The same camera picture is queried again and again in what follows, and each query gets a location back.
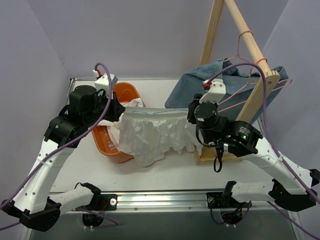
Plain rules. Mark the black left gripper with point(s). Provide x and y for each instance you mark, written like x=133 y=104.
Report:
x=116 y=108

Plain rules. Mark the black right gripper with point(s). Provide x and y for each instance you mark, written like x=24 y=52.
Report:
x=191 y=113

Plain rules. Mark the white pleated skirt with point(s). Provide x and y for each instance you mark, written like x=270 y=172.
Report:
x=116 y=129

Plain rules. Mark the blue wire hanger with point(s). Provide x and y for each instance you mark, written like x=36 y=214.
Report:
x=155 y=113

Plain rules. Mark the white ruffled skirt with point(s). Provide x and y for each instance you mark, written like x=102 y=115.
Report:
x=149 y=137

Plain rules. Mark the pink wire hanger front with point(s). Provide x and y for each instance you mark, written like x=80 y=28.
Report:
x=239 y=87

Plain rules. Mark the pink wire hanger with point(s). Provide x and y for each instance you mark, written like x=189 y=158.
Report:
x=239 y=87
x=238 y=55

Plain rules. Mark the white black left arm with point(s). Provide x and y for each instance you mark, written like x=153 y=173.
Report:
x=32 y=204

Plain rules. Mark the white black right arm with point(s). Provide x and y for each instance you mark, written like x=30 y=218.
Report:
x=291 y=185

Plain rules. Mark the orange plastic basket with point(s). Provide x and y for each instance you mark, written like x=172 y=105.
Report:
x=125 y=92

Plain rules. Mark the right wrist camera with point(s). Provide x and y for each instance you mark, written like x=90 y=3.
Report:
x=215 y=91

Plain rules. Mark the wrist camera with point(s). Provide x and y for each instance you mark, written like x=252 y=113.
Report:
x=102 y=81
x=215 y=91

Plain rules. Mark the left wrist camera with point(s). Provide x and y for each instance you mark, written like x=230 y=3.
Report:
x=102 y=81

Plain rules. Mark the pink wire hanger rear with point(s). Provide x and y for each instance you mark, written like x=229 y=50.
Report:
x=238 y=55

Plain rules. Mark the aluminium mounting rail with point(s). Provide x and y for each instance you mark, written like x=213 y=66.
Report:
x=169 y=201

